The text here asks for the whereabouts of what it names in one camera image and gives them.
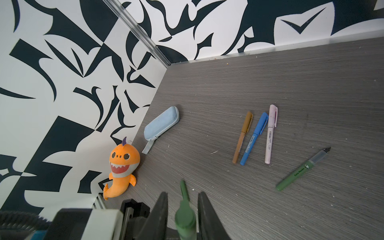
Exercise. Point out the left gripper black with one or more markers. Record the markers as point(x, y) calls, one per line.
point(135, 216)

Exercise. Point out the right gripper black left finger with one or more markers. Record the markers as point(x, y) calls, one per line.
point(155, 227)

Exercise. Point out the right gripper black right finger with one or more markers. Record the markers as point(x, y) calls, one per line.
point(210, 226)

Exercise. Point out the green pen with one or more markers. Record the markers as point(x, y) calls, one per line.
point(185, 218)
point(301, 170)

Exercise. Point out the orange brown pen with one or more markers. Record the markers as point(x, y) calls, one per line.
point(245, 129)

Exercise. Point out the blue pen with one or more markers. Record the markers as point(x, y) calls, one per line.
point(258, 131)

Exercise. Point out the pink fountain pen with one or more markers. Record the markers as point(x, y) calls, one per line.
point(272, 123)

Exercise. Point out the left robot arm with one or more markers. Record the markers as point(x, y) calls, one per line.
point(19, 225)

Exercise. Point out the orange shark plush toy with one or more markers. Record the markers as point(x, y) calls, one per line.
point(124, 160)

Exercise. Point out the light blue pencil case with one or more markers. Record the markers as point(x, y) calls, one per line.
point(159, 125)

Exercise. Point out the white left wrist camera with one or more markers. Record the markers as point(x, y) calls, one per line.
point(82, 224)

